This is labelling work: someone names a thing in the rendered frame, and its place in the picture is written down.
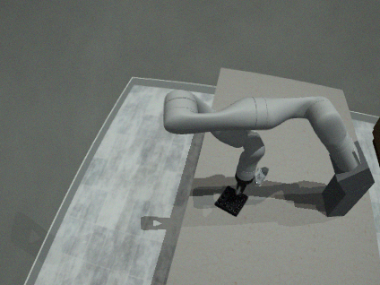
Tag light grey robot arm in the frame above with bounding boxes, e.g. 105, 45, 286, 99
164, 90, 360, 186

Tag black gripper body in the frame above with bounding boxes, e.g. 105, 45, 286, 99
235, 174, 253, 189

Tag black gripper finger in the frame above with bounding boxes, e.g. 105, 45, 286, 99
235, 183, 246, 197

